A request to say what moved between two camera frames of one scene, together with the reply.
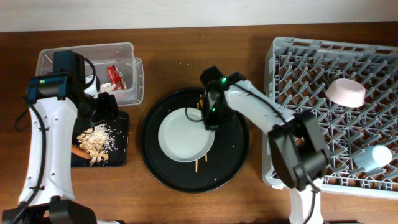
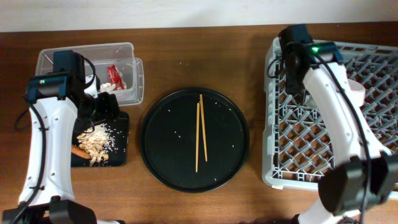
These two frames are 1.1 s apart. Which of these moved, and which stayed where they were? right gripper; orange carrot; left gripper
Moved: right gripper
Stayed: orange carrot; left gripper
